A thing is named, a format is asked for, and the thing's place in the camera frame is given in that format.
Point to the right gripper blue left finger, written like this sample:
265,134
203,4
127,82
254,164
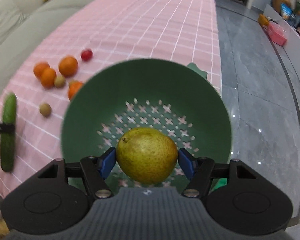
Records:
95,171

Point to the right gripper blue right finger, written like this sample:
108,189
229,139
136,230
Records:
198,171

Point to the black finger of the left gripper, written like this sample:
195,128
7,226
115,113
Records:
7,128

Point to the green cucumber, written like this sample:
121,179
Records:
7,138

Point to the brown longan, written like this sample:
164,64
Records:
45,110
59,81

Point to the yellow-green pear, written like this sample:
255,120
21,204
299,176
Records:
146,155

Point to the large orange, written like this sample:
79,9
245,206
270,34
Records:
68,66

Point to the green perforated colander bowl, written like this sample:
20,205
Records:
174,99

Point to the red cherry tomato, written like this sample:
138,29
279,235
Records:
86,55

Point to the beige sofa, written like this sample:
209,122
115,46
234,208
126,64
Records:
23,26

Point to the pink checked tablecloth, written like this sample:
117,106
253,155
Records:
182,31

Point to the pink box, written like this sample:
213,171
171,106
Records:
276,33

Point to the orange box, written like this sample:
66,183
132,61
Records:
263,21

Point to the blue snack bag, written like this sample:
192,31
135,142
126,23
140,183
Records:
285,11

